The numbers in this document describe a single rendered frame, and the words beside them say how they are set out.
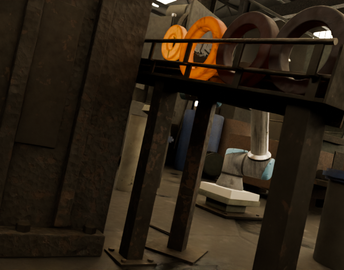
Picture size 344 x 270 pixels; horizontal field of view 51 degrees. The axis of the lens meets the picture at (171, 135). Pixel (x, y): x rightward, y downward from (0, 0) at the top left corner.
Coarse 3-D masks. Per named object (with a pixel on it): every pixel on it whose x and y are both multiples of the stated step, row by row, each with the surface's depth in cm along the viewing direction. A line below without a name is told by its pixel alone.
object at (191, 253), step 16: (240, 64) 125; (208, 112) 135; (192, 128) 137; (208, 128) 136; (192, 144) 136; (192, 160) 136; (192, 176) 135; (192, 192) 134; (176, 208) 136; (192, 208) 137; (176, 224) 136; (160, 240) 144; (176, 240) 135; (176, 256) 128; (192, 256) 132
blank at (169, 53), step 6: (168, 30) 162; (174, 30) 158; (180, 30) 154; (168, 36) 161; (180, 36) 153; (162, 48) 164; (168, 48) 160; (174, 48) 156; (180, 48) 153; (162, 54) 163; (168, 54) 159; (174, 54) 155; (174, 60) 159
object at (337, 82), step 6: (342, 48) 64; (342, 54) 64; (336, 60) 64; (342, 60) 64; (336, 66) 64; (342, 66) 65; (336, 72) 64; (342, 72) 65; (330, 78) 64; (336, 78) 64; (342, 78) 65; (330, 84) 64; (336, 84) 65; (342, 84) 66; (330, 90) 64; (336, 90) 65; (342, 90) 66; (330, 96) 65; (336, 96) 66; (342, 96) 67; (324, 102) 64; (330, 102) 65; (336, 102) 66; (342, 102) 67; (342, 108) 67
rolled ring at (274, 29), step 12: (252, 12) 87; (240, 24) 90; (252, 24) 86; (264, 24) 83; (276, 24) 84; (228, 36) 93; (240, 36) 93; (264, 36) 82; (228, 48) 94; (264, 48) 82; (216, 60) 95; (228, 60) 94; (264, 60) 81; (228, 72) 90; (240, 84) 86; (252, 84) 86
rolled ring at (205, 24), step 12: (204, 24) 103; (216, 24) 99; (192, 36) 108; (216, 36) 98; (192, 48) 110; (216, 48) 97; (180, 60) 110; (192, 60) 110; (192, 72) 104; (204, 72) 99
